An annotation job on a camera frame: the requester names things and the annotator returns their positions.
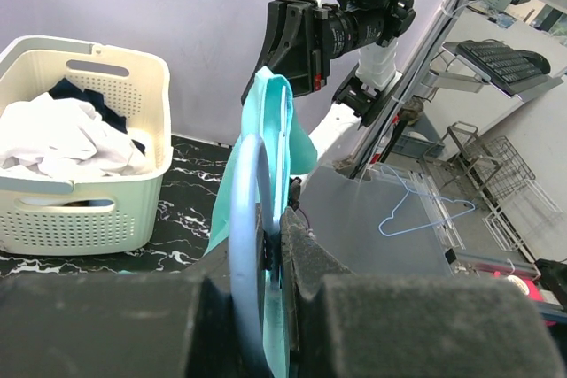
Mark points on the grey keyboard tray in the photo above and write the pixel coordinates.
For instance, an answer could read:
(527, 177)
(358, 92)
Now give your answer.
(473, 83)

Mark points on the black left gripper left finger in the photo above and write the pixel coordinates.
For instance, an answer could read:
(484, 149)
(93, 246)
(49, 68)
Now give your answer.
(121, 325)

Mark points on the white t shirt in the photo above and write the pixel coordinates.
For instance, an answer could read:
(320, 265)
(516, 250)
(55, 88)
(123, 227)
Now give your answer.
(37, 139)

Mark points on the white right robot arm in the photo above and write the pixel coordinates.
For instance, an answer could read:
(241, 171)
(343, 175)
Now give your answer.
(376, 67)

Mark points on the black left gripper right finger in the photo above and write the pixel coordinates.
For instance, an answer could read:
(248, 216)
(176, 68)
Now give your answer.
(356, 325)

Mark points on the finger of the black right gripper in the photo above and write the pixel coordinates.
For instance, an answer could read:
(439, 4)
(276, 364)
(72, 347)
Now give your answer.
(285, 40)
(306, 79)

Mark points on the teal t shirt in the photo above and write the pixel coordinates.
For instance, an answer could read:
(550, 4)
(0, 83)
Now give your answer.
(268, 111)

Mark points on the blue hanger on floor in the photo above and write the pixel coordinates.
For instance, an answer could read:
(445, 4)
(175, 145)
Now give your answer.
(409, 214)

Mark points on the navy blue garment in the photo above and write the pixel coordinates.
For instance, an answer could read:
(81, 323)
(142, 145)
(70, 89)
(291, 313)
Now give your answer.
(97, 122)

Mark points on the cream plastic laundry basket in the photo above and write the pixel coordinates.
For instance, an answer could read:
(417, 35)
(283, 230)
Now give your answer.
(43, 216)

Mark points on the black computer keyboard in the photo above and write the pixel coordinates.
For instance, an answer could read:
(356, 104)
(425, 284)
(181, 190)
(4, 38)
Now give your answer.
(512, 71)

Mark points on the wire mesh basket rack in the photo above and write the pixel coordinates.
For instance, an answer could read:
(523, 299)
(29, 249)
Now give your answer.
(493, 174)

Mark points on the blue hanger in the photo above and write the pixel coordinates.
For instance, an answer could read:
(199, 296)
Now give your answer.
(409, 214)
(252, 218)

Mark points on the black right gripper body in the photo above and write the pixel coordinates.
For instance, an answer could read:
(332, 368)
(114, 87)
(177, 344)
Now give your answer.
(338, 32)

